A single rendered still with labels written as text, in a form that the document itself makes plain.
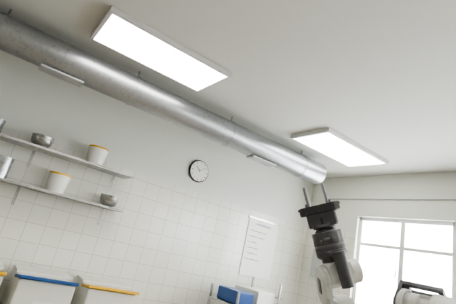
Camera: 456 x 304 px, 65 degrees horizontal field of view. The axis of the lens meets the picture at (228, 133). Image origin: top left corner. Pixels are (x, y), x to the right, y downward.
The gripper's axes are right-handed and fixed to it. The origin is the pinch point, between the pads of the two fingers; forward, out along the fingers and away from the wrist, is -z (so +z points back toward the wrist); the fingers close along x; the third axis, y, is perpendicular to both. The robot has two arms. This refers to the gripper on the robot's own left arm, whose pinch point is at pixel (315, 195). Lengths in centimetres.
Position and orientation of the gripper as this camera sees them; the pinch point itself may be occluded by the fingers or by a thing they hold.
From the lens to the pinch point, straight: 114.6
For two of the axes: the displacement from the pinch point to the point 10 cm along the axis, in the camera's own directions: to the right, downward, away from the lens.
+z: 1.9, 9.3, -3.2
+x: 9.3, -2.7, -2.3
